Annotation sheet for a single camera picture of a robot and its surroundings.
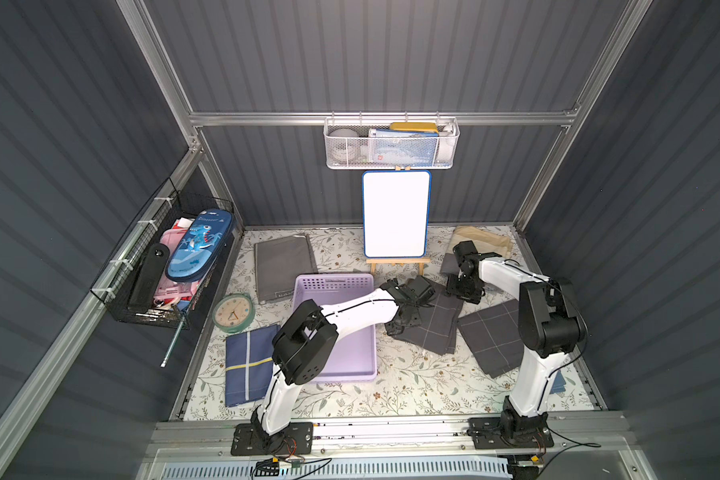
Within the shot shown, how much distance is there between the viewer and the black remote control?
62 cm

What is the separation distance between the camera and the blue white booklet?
0.86 m

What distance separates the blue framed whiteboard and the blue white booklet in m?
0.03

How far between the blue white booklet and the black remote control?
24.1 inches

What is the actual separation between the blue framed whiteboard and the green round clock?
43 centimetres

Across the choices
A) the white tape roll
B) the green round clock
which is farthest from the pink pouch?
the white tape roll

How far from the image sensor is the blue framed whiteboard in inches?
35.6

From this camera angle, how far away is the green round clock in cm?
93
